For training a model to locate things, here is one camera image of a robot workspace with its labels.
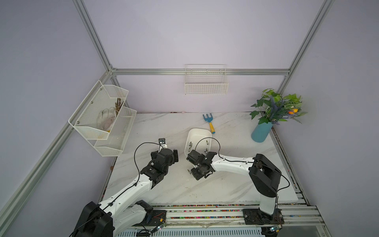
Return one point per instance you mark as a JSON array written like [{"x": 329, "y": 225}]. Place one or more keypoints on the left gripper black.
[{"x": 174, "y": 154}]

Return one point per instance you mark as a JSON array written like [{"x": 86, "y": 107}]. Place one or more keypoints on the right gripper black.
[{"x": 196, "y": 174}]

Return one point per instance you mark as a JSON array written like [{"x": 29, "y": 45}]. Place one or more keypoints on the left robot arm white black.
[{"x": 124, "y": 209}]

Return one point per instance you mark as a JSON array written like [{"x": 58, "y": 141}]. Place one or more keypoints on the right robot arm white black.
[{"x": 264, "y": 174}]

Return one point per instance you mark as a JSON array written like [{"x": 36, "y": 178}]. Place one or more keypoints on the white plastic storage box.
[{"x": 198, "y": 138}]

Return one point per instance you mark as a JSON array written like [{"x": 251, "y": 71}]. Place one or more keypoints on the teal vase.
[{"x": 261, "y": 132}]

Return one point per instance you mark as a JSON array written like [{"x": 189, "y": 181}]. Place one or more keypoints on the brown twigs in shelf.
[{"x": 118, "y": 105}]

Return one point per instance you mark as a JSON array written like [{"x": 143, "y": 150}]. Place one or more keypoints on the clear glass in shelf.
[{"x": 106, "y": 119}]

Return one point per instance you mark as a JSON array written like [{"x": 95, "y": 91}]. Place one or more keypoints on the white mesh two-tier shelf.
[{"x": 84, "y": 120}]

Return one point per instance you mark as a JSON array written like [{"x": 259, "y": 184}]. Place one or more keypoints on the green artificial plant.
[{"x": 274, "y": 108}]

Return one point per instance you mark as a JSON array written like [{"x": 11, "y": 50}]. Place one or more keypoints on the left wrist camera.
[{"x": 162, "y": 141}]

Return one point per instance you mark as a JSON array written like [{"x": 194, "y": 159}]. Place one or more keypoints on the blue toy rake yellow handle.
[{"x": 209, "y": 118}]

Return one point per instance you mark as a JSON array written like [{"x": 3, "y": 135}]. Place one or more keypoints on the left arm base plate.
[{"x": 153, "y": 219}]

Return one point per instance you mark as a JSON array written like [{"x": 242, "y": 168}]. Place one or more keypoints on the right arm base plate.
[{"x": 258, "y": 217}]

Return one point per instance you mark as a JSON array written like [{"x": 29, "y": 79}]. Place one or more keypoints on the white wire wall basket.
[{"x": 206, "y": 79}]

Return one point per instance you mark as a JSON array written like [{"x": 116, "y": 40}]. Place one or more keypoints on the aluminium frame rails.
[{"x": 51, "y": 54}]

